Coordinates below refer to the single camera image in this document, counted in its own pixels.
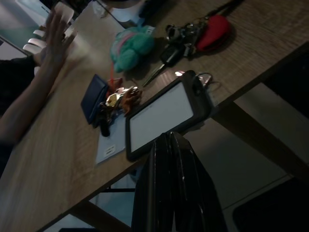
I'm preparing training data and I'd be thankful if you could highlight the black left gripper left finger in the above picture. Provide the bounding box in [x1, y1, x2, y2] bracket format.
[131, 132, 175, 232]

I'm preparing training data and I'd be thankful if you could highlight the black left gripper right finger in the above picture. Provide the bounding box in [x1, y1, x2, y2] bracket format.
[170, 132, 227, 232]

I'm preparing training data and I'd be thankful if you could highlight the person's bare hand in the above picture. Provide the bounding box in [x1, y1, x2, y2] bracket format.
[32, 9, 78, 71]

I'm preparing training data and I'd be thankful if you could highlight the wooden table leg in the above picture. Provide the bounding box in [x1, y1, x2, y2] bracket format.
[212, 101, 309, 184]
[69, 200, 132, 232]

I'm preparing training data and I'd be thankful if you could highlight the light blue paper card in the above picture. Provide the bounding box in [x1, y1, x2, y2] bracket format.
[94, 116, 127, 166]

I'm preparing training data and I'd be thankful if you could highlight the tablet in black case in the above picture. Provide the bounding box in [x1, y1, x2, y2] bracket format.
[125, 70, 215, 162]

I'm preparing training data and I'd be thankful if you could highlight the black key fob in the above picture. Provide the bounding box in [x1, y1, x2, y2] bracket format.
[98, 102, 113, 138]

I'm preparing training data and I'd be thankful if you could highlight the brown fob key bunch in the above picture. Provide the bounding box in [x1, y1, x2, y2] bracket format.
[106, 86, 142, 116]

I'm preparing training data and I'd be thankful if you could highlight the dark blue wallet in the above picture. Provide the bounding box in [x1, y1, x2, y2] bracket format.
[80, 73, 109, 125]

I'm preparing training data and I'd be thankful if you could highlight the black car key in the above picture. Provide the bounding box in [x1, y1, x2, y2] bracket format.
[142, 44, 185, 87]

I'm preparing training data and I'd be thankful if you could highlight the metal key bunch with charms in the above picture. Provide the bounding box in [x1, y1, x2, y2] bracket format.
[165, 21, 206, 58]

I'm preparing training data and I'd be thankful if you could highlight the red pouch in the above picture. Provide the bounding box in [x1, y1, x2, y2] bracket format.
[195, 14, 231, 52]

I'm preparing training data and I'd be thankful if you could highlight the silver key ring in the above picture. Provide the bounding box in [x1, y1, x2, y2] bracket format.
[197, 72, 214, 87]

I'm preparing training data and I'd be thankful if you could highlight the orange cord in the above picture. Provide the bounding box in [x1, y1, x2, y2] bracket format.
[108, 61, 117, 85]

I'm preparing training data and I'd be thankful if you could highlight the teal plush keychain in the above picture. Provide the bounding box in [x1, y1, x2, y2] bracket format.
[110, 24, 156, 73]

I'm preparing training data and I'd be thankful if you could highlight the black lanyard strap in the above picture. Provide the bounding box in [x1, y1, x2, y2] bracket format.
[205, 0, 244, 21]

